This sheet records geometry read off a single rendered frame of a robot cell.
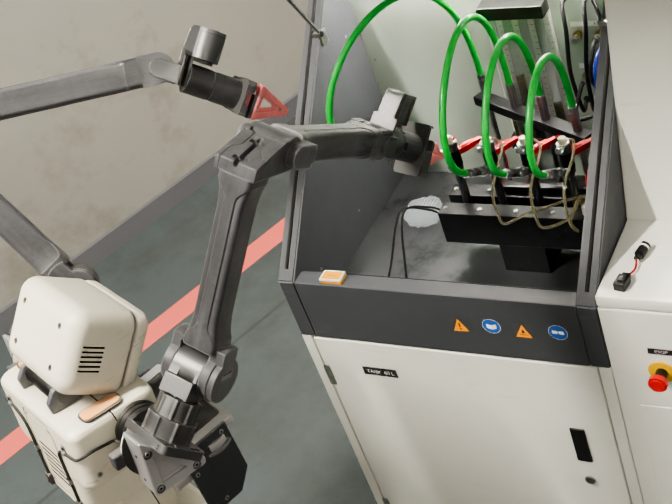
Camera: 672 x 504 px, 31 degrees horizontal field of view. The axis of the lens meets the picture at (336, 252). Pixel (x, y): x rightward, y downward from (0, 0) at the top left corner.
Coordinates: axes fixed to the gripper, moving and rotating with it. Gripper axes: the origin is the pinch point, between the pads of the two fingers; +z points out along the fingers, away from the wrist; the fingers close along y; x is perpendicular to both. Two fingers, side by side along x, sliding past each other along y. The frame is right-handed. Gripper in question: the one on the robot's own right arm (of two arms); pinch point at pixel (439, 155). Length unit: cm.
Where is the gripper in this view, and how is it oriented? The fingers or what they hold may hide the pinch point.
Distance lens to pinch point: 241.9
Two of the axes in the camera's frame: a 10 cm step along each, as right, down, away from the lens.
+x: -7.1, -2.2, 6.7
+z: 6.6, 1.0, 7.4
